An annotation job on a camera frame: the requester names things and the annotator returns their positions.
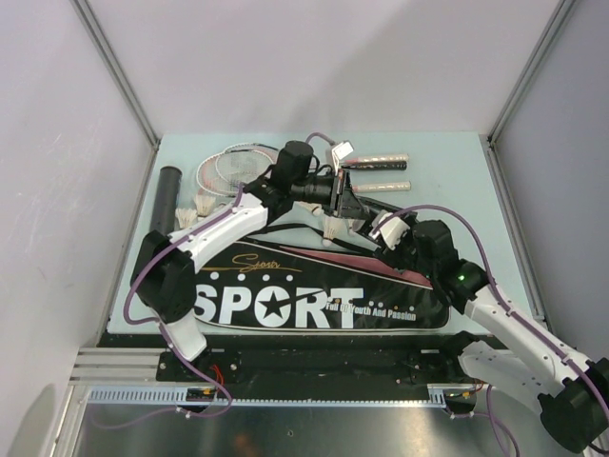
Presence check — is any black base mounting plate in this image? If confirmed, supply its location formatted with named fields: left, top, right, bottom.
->
left=156, top=347, right=477, bottom=386

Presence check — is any aluminium frame rail right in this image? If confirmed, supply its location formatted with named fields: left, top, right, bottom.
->
left=486, top=0, right=580, bottom=147

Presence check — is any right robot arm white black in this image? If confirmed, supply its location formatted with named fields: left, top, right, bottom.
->
left=363, top=207, right=608, bottom=453

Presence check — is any red white badminton racket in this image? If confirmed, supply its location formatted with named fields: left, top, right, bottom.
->
left=192, top=151, right=410, bottom=193

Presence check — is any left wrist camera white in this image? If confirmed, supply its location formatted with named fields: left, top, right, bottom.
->
left=325, top=141, right=354, bottom=168

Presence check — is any white feather shuttlecock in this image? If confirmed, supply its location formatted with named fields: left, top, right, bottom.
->
left=322, top=216, right=344, bottom=248
left=194, top=194, right=216, bottom=218
left=175, top=208, right=198, bottom=229
left=303, top=202, right=324, bottom=216

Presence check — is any black SPORT racket bag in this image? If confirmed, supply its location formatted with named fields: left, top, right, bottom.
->
left=194, top=238, right=450, bottom=332

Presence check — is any black shuttlecock tube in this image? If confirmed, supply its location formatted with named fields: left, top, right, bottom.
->
left=149, top=166, right=183, bottom=235

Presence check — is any white slotted cable duct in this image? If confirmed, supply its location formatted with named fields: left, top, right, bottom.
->
left=88, top=385, right=480, bottom=407

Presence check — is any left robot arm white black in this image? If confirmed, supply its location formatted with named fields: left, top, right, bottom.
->
left=128, top=140, right=365, bottom=381

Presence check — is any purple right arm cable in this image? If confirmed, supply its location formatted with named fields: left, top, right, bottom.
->
left=372, top=204, right=609, bottom=457

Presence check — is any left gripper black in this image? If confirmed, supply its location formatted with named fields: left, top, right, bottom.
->
left=291, top=169, right=370, bottom=222

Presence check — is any aluminium frame rail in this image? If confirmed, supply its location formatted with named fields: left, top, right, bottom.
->
left=486, top=0, right=580, bottom=147
left=69, top=0, right=160, bottom=150

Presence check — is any aluminium frame rail left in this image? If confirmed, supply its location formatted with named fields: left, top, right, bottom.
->
left=69, top=0, right=160, bottom=150

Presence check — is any white black-handled badminton racket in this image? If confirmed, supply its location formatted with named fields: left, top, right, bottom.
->
left=214, top=143, right=409, bottom=191

